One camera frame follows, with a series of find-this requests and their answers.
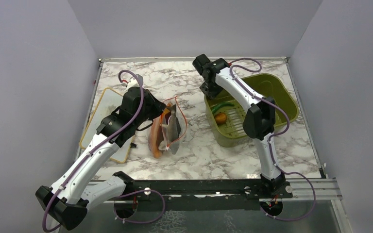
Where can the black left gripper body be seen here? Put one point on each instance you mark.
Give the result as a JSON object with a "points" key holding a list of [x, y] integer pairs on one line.
{"points": [[152, 111]]}

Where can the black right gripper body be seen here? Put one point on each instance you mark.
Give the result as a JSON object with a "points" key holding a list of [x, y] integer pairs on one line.
{"points": [[211, 89]]}

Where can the clear zip top bag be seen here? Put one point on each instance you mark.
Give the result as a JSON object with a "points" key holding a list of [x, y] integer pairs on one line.
{"points": [[181, 117]]}

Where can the grey toy fish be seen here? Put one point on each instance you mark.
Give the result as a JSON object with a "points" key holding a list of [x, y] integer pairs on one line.
{"points": [[171, 128]]}

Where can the green toy vegetable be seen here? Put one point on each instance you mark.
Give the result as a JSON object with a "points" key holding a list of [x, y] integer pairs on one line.
{"points": [[221, 105]]}

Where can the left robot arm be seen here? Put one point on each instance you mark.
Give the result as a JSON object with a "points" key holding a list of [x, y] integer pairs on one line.
{"points": [[69, 199]]}

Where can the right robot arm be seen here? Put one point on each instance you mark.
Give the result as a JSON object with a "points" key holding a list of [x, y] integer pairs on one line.
{"points": [[259, 120]]}

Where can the white cutting board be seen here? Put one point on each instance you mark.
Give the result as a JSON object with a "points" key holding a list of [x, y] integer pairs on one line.
{"points": [[108, 101]]}

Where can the olive green plastic bin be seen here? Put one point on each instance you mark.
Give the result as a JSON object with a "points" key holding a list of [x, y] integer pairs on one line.
{"points": [[232, 133]]}

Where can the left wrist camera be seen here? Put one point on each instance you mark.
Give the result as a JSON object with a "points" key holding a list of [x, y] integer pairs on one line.
{"points": [[129, 83]]}

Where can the black base frame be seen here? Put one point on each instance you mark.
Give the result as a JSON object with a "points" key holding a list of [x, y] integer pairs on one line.
{"points": [[193, 195]]}

